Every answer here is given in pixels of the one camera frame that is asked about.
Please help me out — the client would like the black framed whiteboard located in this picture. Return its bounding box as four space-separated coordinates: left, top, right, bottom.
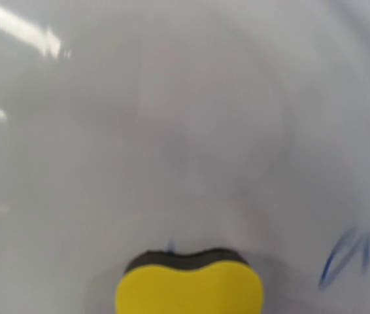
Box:
0 1 370 313

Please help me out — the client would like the yellow whiteboard eraser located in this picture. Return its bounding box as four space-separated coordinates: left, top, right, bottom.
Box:
114 248 264 314

